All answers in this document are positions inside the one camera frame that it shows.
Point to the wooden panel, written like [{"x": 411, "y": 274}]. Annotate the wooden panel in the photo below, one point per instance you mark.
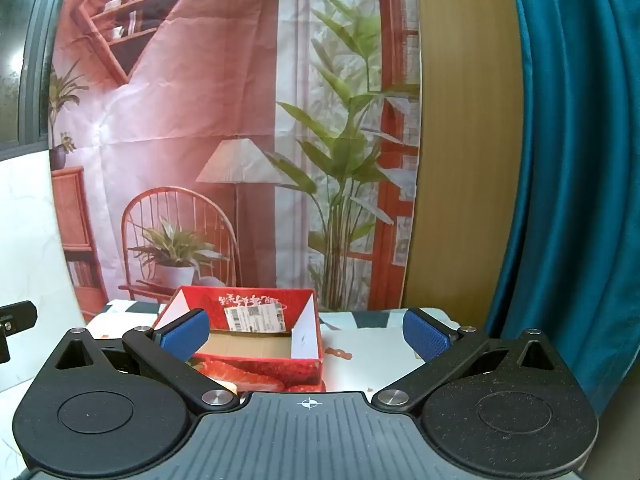
[{"x": 465, "y": 135}]

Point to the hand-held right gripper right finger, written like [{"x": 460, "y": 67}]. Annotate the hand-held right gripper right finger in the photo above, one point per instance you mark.
[{"x": 425, "y": 335}]

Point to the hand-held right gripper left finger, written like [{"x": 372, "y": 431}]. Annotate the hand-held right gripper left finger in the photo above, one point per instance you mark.
[{"x": 184, "y": 332}]

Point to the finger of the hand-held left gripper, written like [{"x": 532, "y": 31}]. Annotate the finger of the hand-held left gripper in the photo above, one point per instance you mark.
[{"x": 17, "y": 316}]

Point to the red strawberry print box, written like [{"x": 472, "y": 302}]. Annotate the red strawberry print box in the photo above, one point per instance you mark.
[{"x": 260, "y": 360}]

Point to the printed room scene wall tapestry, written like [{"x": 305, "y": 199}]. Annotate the printed room scene wall tapestry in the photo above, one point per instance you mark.
[{"x": 240, "y": 125}]

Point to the teal curtain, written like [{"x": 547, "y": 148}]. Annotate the teal curtain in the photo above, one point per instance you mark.
[{"x": 575, "y": 160}]

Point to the dark window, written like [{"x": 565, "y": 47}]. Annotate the dark window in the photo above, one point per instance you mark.
[{"x": 30, "y": 60}]

